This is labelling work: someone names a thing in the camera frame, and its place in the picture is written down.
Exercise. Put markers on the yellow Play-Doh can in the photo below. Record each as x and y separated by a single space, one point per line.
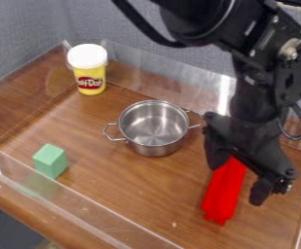
88 58

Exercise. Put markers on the stainless steel pot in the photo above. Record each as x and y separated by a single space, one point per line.
152 126

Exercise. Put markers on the clear acrylic barrier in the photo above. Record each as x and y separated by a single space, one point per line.
117 200

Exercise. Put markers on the green foam block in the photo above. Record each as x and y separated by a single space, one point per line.
51 161

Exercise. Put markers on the red plastic bar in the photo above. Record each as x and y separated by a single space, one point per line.
224 190

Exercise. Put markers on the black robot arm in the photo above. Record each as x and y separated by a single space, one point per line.
262 35

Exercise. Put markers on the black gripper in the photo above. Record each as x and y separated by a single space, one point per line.
252 142

